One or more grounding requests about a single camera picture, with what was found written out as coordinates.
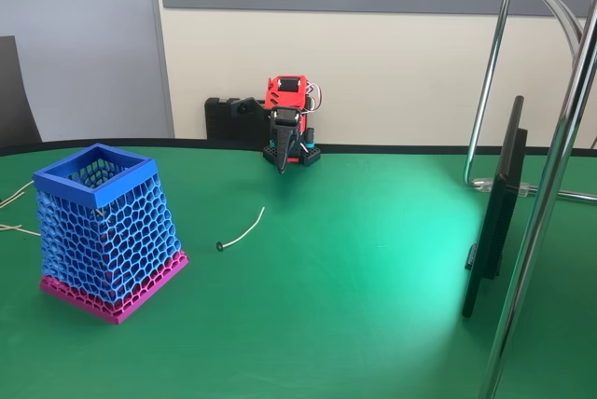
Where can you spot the blue and pink mesh basket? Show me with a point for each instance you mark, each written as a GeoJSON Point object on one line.
{"type": "Point", "coordinates": [107, 250]}

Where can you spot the dark chair backrest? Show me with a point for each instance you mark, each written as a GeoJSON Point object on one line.
{"type": "Point", "coordinates": [14, 105]}

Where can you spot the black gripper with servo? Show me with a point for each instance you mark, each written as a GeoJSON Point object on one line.
{"type": "Point", "coordinates": [283, 137]}

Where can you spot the chrome tube stand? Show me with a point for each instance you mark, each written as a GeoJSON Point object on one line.
{"type": "Point", "coordinates": [537, 231]}

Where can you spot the green table cloth black edged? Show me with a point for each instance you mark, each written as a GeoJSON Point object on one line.
{"type": "Point", "coordinates": [326, 306]}

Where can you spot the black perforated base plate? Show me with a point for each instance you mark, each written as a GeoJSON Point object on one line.
{"type": "Point", "coordinates": [311, 156]}

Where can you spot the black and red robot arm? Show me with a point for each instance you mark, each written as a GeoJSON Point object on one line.
{"type": "Point", "coordinates": [284, 96]}

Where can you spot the black flat light panel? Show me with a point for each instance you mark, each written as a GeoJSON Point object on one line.
{"type": "Point", "coordinates": [494, 231]}

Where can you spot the clear plastic stand foot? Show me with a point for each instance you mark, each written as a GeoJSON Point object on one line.
{"type": "Point", "coordinates": [482, 184]}

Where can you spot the black plastic tool case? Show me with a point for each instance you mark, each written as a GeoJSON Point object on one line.
{"type": "Point", "coordinates": [217, 121]}

